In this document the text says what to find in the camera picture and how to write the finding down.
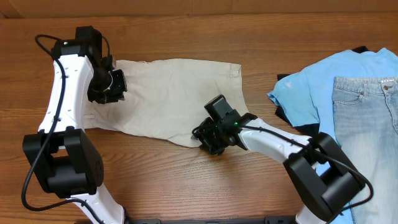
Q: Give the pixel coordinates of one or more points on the black garment under t-shirt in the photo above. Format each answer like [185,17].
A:
[305,96]

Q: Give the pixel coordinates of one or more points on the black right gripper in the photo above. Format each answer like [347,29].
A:
[204,135]

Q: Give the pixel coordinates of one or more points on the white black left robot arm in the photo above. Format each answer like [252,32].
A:
[65,167]

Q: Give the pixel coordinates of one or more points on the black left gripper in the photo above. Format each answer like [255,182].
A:
[117,84]

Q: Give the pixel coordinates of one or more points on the light blue denim jeans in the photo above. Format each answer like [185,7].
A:
[365,121]

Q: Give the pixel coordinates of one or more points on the light blue t-shirt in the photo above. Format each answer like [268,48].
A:
[352,97]

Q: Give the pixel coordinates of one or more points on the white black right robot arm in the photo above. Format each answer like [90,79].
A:
[325,179]

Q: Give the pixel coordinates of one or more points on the beige cotton shorts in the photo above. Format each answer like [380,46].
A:
[165,99]

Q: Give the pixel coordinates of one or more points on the black rail at table edge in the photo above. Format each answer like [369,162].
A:
[214,221]

